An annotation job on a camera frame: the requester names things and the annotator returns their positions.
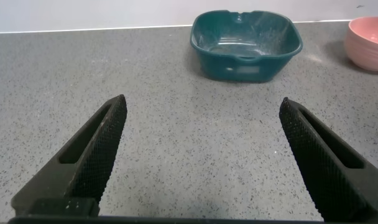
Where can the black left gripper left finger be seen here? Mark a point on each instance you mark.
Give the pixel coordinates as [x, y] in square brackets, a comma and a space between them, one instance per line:
[80, 177]

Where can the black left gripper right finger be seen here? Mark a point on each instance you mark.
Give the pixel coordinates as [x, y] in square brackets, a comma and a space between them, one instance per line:
[332, 183]

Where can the pink round bowl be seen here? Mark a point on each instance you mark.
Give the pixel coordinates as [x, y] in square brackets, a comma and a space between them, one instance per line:
[366, 49]

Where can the teal plastic square tray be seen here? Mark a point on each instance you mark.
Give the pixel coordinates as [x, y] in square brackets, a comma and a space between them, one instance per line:
[245, 70]

